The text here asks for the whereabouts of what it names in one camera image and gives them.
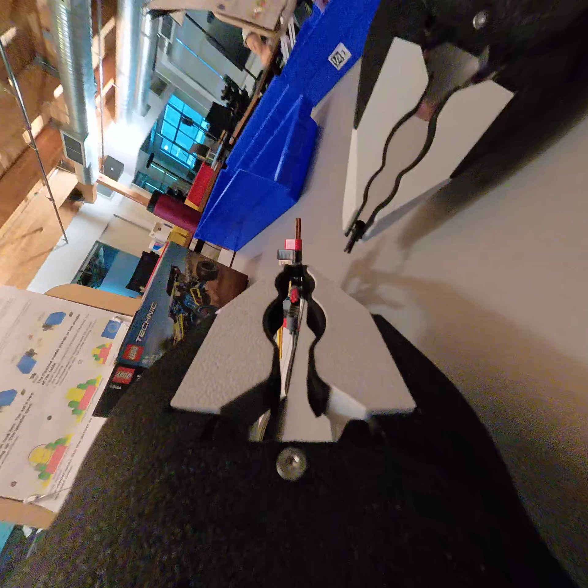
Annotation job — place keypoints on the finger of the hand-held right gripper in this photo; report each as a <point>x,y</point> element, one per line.
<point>386,101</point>
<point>459,133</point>

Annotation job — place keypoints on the black lego pin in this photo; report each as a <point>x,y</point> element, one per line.
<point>354,233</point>

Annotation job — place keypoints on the blue plastic bin with tag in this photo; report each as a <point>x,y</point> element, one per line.
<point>321,50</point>

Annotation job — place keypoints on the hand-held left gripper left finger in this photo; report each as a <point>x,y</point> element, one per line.
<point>225,363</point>

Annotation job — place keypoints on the toy car set box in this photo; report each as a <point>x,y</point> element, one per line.
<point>183,303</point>

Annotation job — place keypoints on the instruction poster on cardboard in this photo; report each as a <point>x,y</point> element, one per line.
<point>50,381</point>

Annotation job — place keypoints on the person's right hand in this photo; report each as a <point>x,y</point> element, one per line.
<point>429,110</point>

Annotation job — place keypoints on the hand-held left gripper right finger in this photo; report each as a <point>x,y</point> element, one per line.
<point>363,363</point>

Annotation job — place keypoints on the dark red tumbler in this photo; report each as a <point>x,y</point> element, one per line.
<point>174,212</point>

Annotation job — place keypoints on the small lego assembly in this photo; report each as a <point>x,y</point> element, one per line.
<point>294,246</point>

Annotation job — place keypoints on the silver ventilation duct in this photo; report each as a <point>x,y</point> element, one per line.
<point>73,82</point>

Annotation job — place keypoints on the red plastic bin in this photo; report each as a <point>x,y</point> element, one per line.
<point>200,186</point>

